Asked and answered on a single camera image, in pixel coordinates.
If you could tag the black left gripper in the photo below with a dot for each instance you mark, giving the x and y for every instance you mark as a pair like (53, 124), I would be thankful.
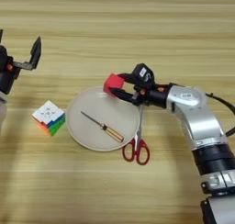
(6, 77)

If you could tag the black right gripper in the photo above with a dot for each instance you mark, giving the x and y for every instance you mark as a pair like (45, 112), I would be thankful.
(156, 96)

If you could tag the red cube block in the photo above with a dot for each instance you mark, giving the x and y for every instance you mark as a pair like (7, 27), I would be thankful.
(113, 83)

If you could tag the multicolour puzzle cube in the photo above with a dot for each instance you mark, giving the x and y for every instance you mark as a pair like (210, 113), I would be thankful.
(47, 113)

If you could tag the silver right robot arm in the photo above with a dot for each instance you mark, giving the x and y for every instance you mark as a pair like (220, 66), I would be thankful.
(199, 120)

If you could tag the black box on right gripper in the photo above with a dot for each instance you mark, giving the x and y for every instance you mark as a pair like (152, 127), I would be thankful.
(142, 76)

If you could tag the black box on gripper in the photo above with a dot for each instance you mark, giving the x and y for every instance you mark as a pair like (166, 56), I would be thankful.
(2, 54)
(142, 76)

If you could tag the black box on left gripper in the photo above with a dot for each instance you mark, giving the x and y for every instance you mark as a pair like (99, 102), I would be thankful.
(2, 54)

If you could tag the round beige plate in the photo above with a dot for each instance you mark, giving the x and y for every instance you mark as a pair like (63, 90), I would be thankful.
(91, 129)

